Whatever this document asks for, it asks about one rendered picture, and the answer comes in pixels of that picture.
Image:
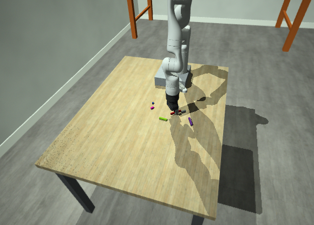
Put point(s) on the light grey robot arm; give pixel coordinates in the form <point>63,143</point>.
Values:
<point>178,31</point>

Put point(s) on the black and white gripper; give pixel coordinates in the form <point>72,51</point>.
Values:
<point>172,97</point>

